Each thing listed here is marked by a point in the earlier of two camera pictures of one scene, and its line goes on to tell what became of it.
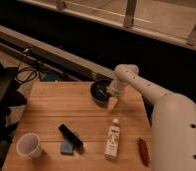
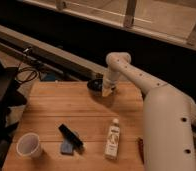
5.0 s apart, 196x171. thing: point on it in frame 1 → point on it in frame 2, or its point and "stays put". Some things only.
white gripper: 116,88 → 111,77
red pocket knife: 144,152 stays put
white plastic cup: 28,144 stays put
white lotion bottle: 112,143 stays put
